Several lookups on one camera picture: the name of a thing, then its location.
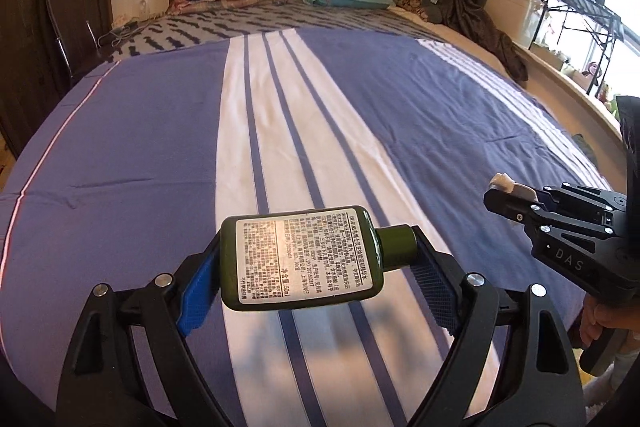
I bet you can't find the white storage box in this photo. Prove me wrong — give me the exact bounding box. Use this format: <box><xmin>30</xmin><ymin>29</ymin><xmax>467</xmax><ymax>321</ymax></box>
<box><xmin>487</xmin><ymin>0</ymin><xmax>546</xmax><ymax>48</ymax></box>

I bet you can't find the grey patterned blanket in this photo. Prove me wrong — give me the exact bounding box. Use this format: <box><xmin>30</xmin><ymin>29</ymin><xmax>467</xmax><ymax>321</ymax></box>
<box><xmin>107</xmin><ymin>2</ymin><xmax>446</xmax><ymax>62</ymax></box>

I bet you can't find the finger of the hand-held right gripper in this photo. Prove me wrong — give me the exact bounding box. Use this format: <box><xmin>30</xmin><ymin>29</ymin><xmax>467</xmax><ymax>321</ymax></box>
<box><xmin>520</xmin><ymin>183</ymin><xmax>628</xmax><ymax>215</ymax></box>
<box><xmin>483</xmin><ymin>188</ymin><xmax>618</xmax><ymax>240</ymax></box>

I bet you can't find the dark green bottle white label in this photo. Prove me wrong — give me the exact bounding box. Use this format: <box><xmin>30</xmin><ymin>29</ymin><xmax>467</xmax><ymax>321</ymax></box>
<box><xmin>219</xmin><ymin>205</ymin><xmax>418</xmax><ymax>312</ymax></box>

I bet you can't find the white charging cable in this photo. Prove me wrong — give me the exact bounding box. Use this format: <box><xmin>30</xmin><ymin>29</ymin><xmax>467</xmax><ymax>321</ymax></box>
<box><xmin>97</xmin><ymin>19</ymin><xmax>151</xmax><ymax>48</ymax></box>

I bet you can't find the dark wooden wardrobe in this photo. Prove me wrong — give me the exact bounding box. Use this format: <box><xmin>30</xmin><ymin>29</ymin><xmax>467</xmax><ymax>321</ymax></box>
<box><xmin>0</xmin><ymin>0</ymin><xmax>116</xmax><ymax>158</ymax></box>

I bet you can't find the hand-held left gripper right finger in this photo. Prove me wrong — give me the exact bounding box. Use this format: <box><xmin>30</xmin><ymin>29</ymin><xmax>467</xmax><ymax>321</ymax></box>
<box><xmin>407</xmin><ymin>224</ymin><xmax>588</xmax><ymax>427</ymax></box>

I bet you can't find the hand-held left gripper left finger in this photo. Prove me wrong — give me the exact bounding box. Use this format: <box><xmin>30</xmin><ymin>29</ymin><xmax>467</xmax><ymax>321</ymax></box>
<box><xmin>55</xmin><ymin>234</ymin><xmax>223</xmax><ymax>427</ymax></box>

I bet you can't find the row of small potted plants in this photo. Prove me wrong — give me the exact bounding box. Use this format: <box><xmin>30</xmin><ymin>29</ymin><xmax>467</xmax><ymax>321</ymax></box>
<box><xmin>532</xmin><ymin>42</ymin><xmax>621</xmax><ymax>108</ymax></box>

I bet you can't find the person's right hand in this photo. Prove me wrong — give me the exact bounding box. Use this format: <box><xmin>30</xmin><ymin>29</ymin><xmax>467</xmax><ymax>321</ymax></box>
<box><xmin>580</xmin><ymin>294</ymin><xmax>640</xmax><ymax>350</ymax></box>

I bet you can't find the blue white striped bed sheet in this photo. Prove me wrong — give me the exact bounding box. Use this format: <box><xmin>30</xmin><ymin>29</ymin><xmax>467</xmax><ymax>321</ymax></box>
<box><xmin>0</xmin><ymin>27</ymin><xmax>616</xmax><ymax>427</ymax></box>

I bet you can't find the black metal rack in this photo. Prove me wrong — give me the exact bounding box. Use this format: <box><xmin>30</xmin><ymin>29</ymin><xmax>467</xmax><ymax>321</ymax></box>
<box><xmin>540</xmin><ymin>0</ymin><xmax>631</xmax><ymax>98</ymax></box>

